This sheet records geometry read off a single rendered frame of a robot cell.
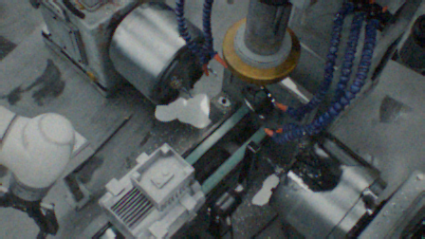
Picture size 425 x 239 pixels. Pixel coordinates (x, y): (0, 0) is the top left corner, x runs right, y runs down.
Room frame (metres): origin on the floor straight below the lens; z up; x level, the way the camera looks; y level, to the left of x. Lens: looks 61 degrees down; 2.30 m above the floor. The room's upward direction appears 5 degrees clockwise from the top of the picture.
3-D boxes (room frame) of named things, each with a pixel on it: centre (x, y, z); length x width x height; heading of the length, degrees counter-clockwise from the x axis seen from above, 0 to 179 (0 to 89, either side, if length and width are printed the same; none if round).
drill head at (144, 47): (0.93, 0.20, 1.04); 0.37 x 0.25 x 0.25; 51
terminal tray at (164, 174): (0.48, 0.11, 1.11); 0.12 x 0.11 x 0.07; 141
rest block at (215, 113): (0.83, -0.03, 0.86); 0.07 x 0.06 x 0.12; 51
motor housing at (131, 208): (0.45, 0.13, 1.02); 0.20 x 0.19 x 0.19; 141
